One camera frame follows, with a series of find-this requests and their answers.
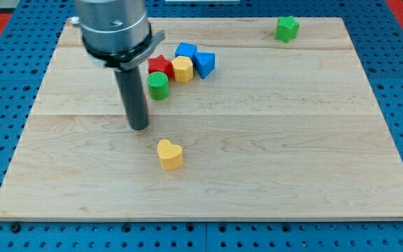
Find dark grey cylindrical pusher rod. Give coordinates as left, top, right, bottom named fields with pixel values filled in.
left=115, top=67, right=150, bottom=130

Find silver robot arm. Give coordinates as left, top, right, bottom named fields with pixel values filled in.
left=73, top=0, right=165, bottom=130

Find green circle block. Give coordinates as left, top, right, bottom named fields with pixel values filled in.
left=146, top=71, right=169, bottom=100

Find red star block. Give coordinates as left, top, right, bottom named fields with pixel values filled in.
left=148, top=55, right=174, bottom=78

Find yellow hexagon block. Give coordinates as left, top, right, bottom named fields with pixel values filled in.
left=171, top=56, right=194, bottom=83

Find blue cube block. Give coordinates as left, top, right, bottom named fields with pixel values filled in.
left=174, top=42, right=197, bottom=62

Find blue triangle block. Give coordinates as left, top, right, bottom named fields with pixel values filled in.
left=195, top=52, right=215, bottom=79

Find yellow heart block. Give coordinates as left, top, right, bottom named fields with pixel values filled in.
left=157, top=139, right=183, bottom=170

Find wooden board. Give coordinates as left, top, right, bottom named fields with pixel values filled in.
left=0, top=17, right=403, bottom=222

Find green star block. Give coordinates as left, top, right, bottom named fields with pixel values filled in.
left=274, top=16, right=299, bottom=43

